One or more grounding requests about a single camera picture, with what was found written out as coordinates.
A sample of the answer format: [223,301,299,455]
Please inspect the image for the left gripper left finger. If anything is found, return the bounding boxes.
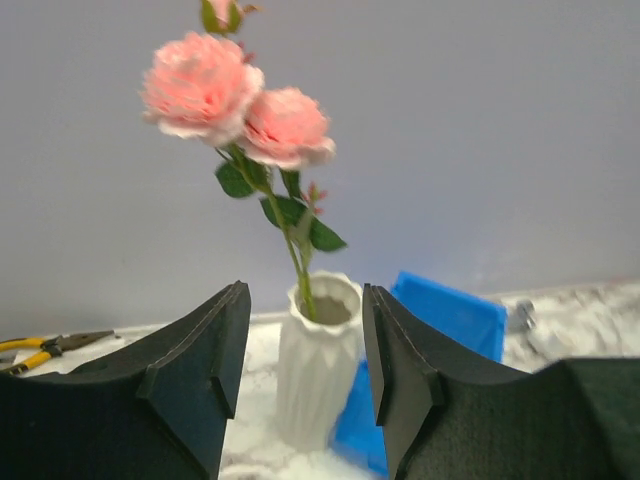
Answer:
[1,282,251,479]

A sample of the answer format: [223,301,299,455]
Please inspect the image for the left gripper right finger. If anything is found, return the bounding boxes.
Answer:
[362,285,639,479]

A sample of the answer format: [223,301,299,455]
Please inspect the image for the blue plastic bin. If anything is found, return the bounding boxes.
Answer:
[332,269,509,479]

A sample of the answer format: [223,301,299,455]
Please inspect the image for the white ribbed ceramic vase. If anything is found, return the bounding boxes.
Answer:
[275,270,364,453]

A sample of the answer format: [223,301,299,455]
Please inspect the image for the pink rose stem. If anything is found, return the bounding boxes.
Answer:
[140,1,347,323]

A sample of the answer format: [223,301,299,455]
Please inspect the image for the yellow handled pliers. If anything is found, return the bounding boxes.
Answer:
[1,330,115,376]

